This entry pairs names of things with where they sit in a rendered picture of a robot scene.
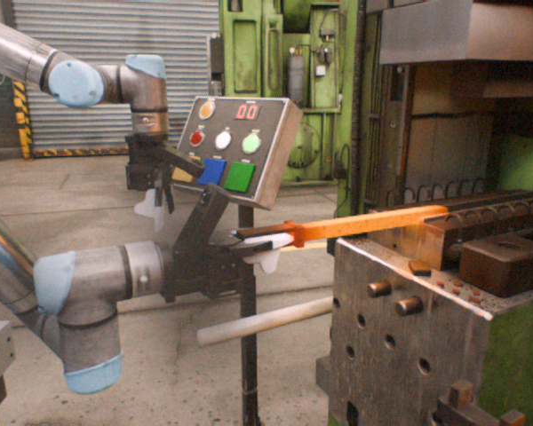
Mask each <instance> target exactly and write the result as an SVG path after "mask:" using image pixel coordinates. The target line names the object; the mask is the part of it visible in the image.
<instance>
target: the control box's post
mask: <svg viewBox="0 0 533 426"><path fill-rule="evenodd" d="M238 228H254V208H251V207H247V206H243V205H238ZM242 267H243V268H244V281H243V294H241V315H242V316H243V317H244V318H248V317H251V316H255V295H254V264H248V263H246V262H245V261H244V260H243V258H242ZM242 381H243V389H244V390H245V392H249V391H254V390H256V382H255V334H253V335H247V336H244V337H242ZM243 426H256V392H255V393H252V394H250V395H244V394H243Z"/></svg>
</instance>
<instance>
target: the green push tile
mask: <svg viewBox="0 0 533 426"><path fill-rule="evenodd" d="M256 167H257V165H255V164H250V163H238V162H232V165H231V168H230V171H229V173H228V175H227V180H226V183H225V185H224V189H226V190H229V191H234V192H239V193H248V191H249V188H250V185H251V180H252V178H253V175H254V172H255V169H256Z"/></svg>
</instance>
